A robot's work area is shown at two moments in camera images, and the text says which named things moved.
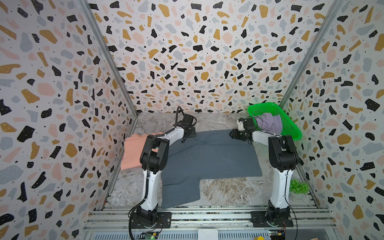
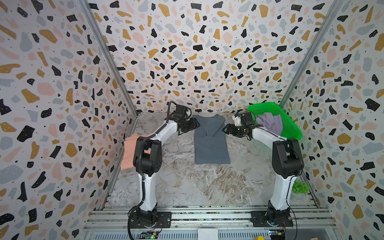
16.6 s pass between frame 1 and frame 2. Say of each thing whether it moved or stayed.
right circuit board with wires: stayed
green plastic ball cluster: stayed
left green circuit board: stayed
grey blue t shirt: moved
